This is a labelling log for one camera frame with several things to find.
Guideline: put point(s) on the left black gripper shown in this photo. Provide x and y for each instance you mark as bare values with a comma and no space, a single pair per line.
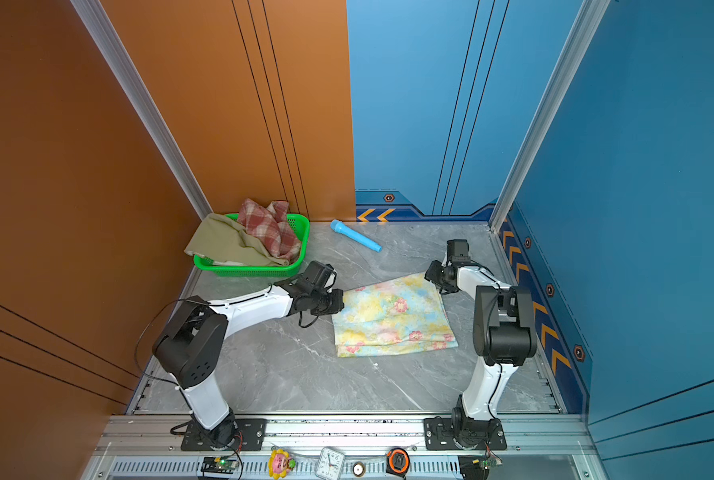
339,303

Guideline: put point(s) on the small round brass object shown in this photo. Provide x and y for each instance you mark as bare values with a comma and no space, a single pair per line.
358,469

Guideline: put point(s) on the floral pastel skirt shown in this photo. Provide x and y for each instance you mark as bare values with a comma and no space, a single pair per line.
396,317

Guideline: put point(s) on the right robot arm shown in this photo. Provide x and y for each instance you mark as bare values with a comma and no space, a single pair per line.
504,338

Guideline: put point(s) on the right circuit board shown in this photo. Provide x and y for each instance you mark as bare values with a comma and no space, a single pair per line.
478,467

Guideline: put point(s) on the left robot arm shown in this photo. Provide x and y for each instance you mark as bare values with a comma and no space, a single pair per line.
190,345

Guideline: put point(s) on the blue toy microphone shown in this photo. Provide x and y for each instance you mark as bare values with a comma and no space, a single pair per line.
341,228

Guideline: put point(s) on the olive green skirt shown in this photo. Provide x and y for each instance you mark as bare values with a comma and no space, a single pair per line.
226,242

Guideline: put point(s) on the yellow pink flower toy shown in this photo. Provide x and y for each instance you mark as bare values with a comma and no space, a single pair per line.
281,463

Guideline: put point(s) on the red plaid skirt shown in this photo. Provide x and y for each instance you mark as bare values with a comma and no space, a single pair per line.
270,225

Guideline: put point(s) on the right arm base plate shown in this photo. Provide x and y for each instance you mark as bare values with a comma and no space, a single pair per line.
442,433

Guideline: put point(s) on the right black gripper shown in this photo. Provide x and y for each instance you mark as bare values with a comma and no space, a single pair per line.
432,274

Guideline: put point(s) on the green circuit board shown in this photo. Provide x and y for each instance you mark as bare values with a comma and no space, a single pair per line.
221,467

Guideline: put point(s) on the aluminium front rail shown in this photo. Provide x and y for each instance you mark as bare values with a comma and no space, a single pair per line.
540,446

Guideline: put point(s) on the orange black tape measure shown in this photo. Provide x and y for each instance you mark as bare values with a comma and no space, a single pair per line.
398,462

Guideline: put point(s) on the green plastic basket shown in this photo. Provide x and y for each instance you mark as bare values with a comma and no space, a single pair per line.
301,226

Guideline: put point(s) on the small white clock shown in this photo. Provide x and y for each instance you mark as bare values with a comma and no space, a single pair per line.
330,464

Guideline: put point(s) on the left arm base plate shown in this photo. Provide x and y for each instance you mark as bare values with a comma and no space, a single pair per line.
243,434

